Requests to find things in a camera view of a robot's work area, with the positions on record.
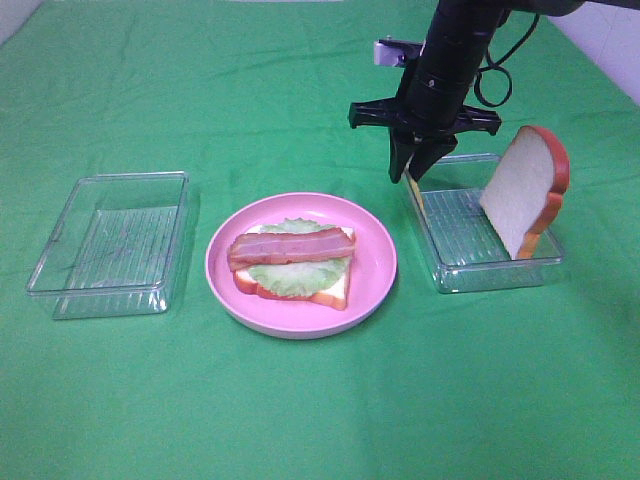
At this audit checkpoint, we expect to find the yellow toy cheese slice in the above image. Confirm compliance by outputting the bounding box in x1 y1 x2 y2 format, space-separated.
404 164 426 215

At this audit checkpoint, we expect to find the toy lettuce leaf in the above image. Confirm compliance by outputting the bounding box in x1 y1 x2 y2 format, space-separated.
237 218 352 299

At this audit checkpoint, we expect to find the right clear plastic tray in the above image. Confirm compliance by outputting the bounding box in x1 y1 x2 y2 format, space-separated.
402 153 568 293

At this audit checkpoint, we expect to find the toy bread slice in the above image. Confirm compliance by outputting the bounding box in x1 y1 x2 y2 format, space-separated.
479 125 570 260
227 218 356 310

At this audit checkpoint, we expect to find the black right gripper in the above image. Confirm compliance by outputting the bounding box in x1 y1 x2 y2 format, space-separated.
348 64 501 184

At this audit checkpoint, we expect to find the toy bacon strip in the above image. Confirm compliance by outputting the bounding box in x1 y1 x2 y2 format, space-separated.
227 227 355 271
231 228 353 251

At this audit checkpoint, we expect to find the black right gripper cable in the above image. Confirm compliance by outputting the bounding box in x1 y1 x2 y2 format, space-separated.
472 9 542 108

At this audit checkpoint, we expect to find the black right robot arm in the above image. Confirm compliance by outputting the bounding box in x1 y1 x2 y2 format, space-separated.
348 1 582 183

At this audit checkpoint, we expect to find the left clear plastic tray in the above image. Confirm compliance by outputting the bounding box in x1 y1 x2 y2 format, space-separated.
26 171 189 320

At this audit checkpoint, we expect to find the clear plastic tray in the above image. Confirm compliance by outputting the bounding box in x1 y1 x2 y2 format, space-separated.
26 171 189 320
402 153 568 293

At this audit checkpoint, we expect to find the pink round plate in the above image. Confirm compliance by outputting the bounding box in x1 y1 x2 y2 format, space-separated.
205 192 397 340

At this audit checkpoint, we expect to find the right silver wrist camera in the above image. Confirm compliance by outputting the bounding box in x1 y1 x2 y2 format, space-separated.
373 37 424 68

